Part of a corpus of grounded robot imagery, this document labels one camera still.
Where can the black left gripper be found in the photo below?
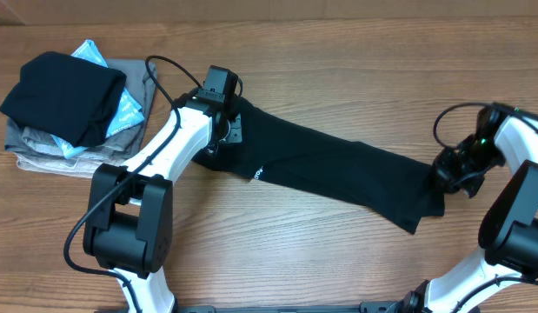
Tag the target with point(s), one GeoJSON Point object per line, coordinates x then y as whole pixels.
{"type": "Point", "coordinates": [236, 133]}

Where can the folded beige garment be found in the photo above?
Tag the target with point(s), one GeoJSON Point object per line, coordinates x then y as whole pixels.
{"type": "Point", "coordinates": [78, 166]}

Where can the black t-shirt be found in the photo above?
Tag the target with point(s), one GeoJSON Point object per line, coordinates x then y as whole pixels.
{"type": "Point", "coordinates": [279, 152]}

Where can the folded grey garment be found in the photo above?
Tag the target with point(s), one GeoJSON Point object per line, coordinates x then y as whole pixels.
{"type": "Point", "coordinates": [36, 143]}

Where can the folded black garment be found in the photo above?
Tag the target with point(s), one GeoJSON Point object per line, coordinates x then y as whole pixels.
{"type": "Point", "coordinates": [65, 96]}

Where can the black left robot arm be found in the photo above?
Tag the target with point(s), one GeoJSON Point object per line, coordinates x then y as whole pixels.
{"type": "Point", "coordinates": [129, 228]}

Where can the folded light blue garment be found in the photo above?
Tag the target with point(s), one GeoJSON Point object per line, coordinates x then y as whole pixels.
{"type": "Point", "coordinates": [128, 113]}

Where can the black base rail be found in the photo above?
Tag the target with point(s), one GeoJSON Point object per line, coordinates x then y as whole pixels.
{"type": "Point", "coordinates": [364, 307]}

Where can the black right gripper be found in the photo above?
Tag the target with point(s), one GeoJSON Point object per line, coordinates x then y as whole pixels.
{"type": "Point", "coordinates": [445, 176]}

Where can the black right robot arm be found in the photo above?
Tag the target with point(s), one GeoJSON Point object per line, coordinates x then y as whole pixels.
{"type": "Point", "coordinates": [508, 236]}

